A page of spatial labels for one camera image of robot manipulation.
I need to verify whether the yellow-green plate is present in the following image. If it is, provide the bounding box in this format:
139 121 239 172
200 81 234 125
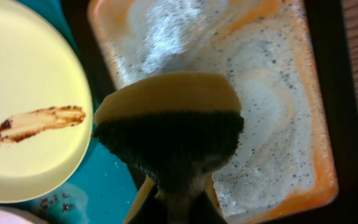
0 1 93 203

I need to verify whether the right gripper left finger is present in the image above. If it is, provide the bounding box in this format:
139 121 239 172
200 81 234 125
122 176 167 224

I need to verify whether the white plate front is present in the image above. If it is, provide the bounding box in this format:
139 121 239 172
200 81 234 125
0 207 48 224

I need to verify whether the green and yellow sponge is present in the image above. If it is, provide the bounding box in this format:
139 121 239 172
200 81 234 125
93 72 244 194

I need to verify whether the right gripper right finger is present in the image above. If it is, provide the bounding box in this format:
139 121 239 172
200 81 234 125
189 175 227 224

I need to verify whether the teal plastic serving tray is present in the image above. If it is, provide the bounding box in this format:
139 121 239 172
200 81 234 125
13 0 137 223

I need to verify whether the black tray with soapy water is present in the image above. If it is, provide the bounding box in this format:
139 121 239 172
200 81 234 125
62 1 358 223

